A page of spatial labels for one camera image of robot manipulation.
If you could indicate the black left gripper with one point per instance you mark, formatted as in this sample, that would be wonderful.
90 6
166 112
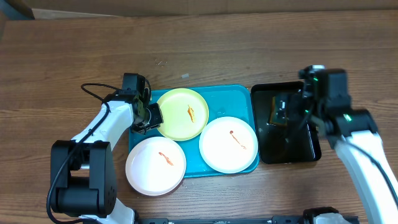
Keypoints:
157 121

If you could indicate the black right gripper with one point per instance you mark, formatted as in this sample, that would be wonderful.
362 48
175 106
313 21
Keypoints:
296 103

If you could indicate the green yellow sponge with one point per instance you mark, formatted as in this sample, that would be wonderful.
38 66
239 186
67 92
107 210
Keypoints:
278 115

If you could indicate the yellow plate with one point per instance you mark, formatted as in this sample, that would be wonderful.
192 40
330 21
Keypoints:
185 113

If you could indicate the white plate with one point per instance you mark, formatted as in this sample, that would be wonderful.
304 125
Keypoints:
228 145

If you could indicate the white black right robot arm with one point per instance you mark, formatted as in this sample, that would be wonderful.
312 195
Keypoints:
324 102

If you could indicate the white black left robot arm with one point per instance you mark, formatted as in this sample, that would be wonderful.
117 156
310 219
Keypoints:
82 175

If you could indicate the black metal tray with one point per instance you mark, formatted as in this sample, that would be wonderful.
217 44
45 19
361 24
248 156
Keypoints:
295 142

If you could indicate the teal plastic tray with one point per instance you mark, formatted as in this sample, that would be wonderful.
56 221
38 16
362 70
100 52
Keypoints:
223 100

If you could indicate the pink plate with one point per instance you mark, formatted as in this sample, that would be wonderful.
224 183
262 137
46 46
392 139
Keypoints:
155 166

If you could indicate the cardboard sheet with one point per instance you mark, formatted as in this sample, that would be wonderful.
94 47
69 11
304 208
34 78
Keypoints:
200 7

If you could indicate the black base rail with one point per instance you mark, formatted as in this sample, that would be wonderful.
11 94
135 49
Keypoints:
277 219

